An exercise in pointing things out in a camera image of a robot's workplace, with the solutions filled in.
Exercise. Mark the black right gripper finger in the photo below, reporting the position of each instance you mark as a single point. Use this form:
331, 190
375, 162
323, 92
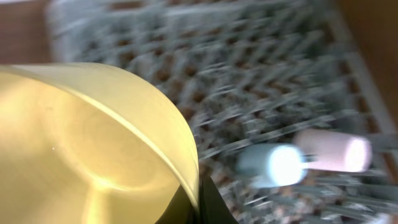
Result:
212, 208

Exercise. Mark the pink cup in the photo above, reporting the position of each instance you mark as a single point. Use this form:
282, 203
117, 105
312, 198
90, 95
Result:
335, 151

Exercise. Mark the blue cup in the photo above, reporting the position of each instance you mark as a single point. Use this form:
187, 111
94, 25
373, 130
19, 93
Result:
271, 165

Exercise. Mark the yellow bowl with food scraps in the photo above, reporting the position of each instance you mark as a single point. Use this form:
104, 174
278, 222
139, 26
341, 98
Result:
92, 143

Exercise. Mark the grey dishwasher rack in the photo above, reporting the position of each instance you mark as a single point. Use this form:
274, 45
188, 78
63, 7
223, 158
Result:
244, 73

